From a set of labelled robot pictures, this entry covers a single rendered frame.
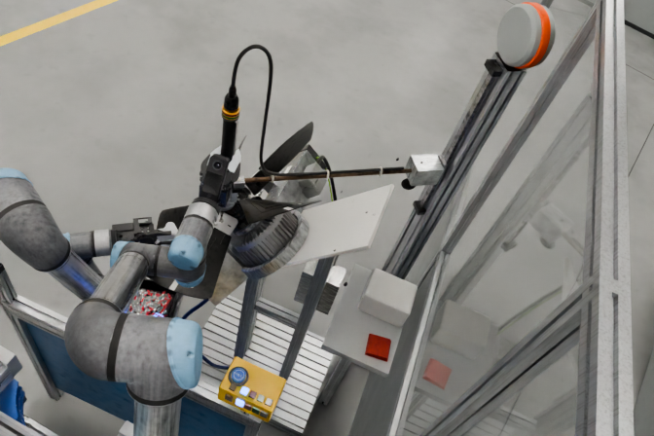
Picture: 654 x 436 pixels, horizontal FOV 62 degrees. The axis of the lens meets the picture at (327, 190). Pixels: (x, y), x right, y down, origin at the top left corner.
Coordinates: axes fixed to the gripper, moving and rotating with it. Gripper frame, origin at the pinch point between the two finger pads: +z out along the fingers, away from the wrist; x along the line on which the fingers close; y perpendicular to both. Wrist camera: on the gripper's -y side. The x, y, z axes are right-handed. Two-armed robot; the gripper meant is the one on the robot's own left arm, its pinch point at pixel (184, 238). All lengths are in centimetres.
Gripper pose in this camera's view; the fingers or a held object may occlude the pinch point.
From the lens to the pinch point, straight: 167.6
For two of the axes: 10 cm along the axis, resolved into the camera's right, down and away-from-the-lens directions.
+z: 9.4, -0.9, 3.3
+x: -1.7, 7.1, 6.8
